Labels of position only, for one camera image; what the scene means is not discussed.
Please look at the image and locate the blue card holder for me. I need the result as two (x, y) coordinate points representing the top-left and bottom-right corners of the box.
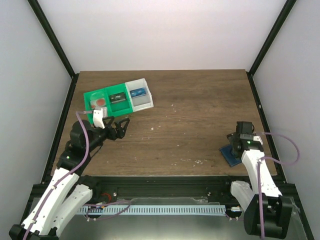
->
(219, 144), (242, 168)

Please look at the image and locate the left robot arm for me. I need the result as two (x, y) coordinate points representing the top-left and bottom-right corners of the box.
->
(9, 116), (130, 240)

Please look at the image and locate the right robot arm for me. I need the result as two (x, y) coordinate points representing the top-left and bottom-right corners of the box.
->
(227, 121), (293, 240)

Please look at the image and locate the red white card stack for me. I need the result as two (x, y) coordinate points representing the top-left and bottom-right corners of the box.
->
(90, 97), (106, 109)

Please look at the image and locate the black card stack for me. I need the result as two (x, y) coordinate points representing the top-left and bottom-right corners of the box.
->
(108, 92), (127, 104)

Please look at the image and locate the blue card stack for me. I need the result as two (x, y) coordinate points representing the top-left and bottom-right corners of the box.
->
(129, 87), (147, 98)

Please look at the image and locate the middle green bin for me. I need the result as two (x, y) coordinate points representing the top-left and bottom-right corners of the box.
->
(104, 83), (133, 117)

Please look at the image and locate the green bin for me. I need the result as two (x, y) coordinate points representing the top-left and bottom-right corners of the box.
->
(83, 87), (113, 116)
(104, 83), (133, 117)

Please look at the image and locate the left green bin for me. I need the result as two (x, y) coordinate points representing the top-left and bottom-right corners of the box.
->
(83, 87), (113, 116)

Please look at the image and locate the white bin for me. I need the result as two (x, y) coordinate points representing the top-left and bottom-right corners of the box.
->
(125, 78), (154, 112)

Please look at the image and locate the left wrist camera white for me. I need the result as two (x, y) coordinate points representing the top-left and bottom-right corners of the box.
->
(92, 106), (108, 129)

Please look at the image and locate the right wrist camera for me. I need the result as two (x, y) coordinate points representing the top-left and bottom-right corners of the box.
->
(239, 134), (264, 152)

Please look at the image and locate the black aluminium frame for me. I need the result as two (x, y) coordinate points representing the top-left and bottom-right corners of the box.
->
(22, 0), (314, 240)

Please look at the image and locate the light blue cable duct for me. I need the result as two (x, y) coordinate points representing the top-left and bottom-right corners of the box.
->
(76, 205), (226, 217)

